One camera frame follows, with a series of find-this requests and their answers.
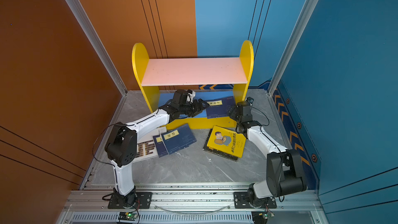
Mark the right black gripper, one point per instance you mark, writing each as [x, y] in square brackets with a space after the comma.
[233, 110]

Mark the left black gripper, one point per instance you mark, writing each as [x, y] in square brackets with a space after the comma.
[198, 110]

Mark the navy book front yellow label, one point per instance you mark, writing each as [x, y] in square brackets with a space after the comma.
[220, 107]

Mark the navy book yellow label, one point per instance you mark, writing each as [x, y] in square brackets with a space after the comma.
[220, 107]
[178, 139]
[160, 146]

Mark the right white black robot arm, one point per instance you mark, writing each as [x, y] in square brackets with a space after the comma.
[284, 170]

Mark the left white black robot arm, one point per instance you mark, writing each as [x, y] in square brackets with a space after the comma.
[121, 146]

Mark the yellow cartoon cover book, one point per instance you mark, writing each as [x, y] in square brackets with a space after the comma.
[227, 141]

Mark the dark book under yellow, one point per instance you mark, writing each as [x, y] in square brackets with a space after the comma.
[217, 152]

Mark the navy book bottom yellow label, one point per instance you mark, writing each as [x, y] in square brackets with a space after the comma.
[160, 146]

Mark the white brown patterned booklet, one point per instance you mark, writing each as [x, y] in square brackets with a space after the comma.
[146, 148]

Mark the right small circuit board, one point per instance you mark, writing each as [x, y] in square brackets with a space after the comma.
[262, 217]

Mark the left green circuit board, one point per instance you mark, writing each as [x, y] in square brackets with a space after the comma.
[128, 217]

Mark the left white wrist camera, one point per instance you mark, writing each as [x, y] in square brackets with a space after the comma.
[190, 95]

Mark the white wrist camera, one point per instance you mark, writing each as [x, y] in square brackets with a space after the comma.
[250, 100]
[190, 95]

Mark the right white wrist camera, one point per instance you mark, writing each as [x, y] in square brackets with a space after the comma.
[250, 100]

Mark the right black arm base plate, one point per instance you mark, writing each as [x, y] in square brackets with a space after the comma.
[241, 201]

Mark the aluminium rail frame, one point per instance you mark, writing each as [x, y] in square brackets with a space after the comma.
[189, 203]

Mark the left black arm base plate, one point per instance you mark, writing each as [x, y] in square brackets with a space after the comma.
[134, 200]

